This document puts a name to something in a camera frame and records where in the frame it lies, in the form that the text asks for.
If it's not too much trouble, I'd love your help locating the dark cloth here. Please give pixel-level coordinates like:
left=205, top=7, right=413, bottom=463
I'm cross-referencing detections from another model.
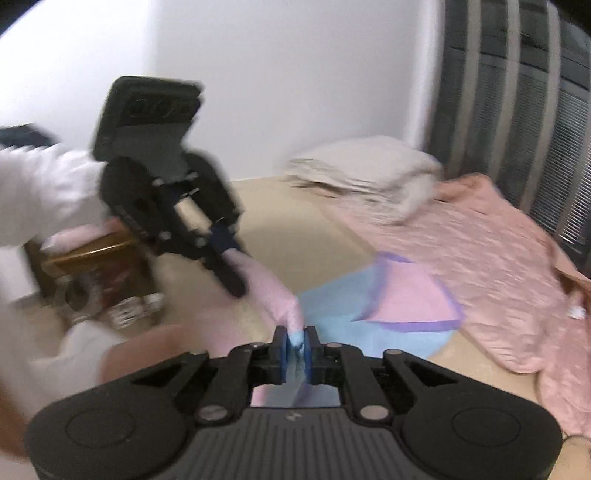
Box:
left=0, top=123, right=63, bottom=151

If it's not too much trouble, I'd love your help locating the black framed window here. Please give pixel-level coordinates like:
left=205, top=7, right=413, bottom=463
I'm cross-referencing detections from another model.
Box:
left=424, top=0, right=591, bottom=271

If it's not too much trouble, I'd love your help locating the cream folded cloth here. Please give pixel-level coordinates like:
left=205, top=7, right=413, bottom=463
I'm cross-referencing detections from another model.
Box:
left=281, top=135, right=447, bottom=226

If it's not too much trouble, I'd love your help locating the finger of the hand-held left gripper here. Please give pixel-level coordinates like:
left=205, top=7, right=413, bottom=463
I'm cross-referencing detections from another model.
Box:
left=210, top=210, right=254, bottom=258
left=198, top=240, right=248, bottom=299

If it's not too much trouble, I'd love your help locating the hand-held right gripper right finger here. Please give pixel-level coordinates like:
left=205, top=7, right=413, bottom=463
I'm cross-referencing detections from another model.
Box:
left=304, top=325, right=459, bottom=423

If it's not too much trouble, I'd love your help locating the person's left hand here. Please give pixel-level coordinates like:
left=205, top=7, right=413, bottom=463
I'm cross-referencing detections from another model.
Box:
left=41, top=217, right=137, bottom=259

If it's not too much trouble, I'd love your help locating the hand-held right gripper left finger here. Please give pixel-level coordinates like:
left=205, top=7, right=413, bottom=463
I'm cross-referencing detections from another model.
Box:
left=131, top=325, right=291, bottom=425

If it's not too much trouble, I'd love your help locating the pink blue purple-trimmed garment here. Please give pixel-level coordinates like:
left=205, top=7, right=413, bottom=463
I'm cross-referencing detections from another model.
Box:
left=198, top=248, right=465, bottom=407

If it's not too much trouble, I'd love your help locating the person's white shirt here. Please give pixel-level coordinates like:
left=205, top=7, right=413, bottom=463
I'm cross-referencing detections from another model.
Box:
left=18, top=320, right=127, bottom=444

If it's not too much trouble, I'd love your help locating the steel window railing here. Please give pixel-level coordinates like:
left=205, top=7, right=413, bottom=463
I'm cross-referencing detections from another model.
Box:
left=450, top=0, right=591, bottom=245

